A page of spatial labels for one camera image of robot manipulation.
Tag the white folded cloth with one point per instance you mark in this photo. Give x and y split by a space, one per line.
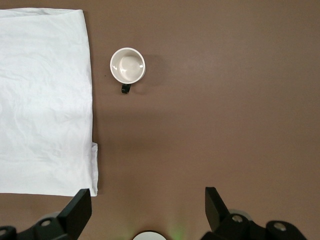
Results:
42 100

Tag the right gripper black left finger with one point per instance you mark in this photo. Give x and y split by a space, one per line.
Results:
72 215

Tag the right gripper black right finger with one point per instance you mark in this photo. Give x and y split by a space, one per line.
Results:
220 220

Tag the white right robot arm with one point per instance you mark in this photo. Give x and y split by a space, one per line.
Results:
149 236

